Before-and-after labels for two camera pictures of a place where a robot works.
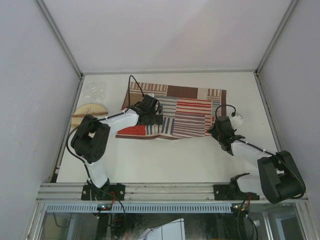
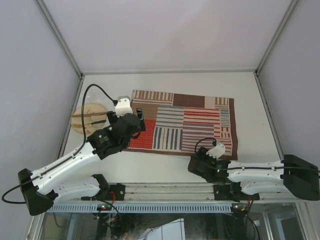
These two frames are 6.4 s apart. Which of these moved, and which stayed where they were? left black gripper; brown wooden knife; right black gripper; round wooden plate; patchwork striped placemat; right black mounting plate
Moved: right black gripper; left black gripper; patchwork striped placemat
Stayed: brown wooden knife; right black mounting plate; round wooden plate
